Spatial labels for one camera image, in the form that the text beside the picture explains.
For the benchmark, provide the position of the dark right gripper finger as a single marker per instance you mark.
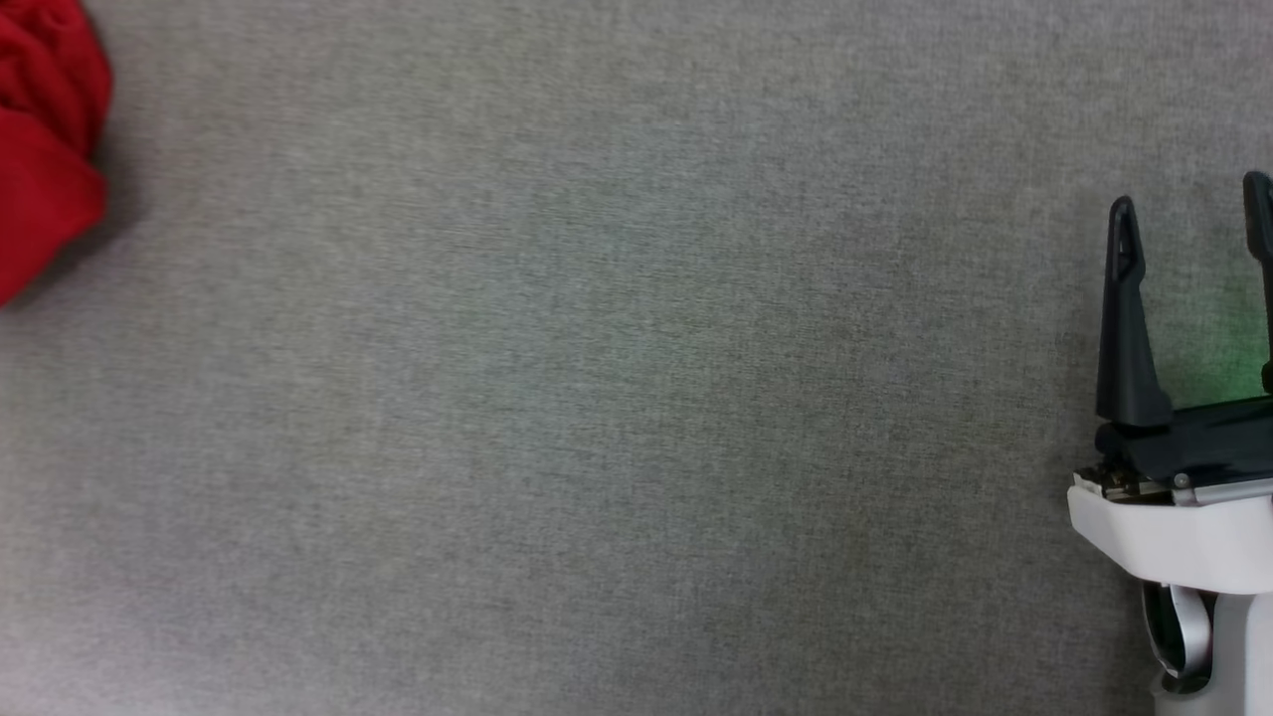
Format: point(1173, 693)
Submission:
point(1265, 239)

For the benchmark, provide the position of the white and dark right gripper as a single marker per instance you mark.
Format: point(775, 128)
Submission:
point(1183, 532)

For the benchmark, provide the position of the red garment with white stripes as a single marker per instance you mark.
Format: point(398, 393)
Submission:
point(48, 149)

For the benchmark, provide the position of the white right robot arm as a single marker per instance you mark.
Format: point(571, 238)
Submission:
point(1243, 651)

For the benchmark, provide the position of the grey fabric sofa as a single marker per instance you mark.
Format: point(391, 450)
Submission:
point(597, 398)

